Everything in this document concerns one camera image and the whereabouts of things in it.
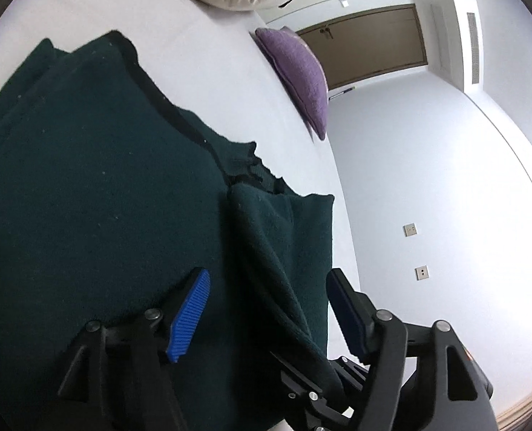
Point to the thin white rod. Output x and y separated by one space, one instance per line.
342 93

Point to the beige wall socket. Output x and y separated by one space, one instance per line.
421 273
410 229

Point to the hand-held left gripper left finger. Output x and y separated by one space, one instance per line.
189 318

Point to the brown wooden door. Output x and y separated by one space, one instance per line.
374 45

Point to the dark green sweater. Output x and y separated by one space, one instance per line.
90 188

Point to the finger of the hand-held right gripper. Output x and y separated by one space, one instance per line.
302 381
349 367

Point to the purple pillow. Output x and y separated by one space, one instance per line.
299 76

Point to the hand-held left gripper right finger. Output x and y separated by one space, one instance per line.
344 309

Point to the white air vent grille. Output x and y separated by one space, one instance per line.
472 47

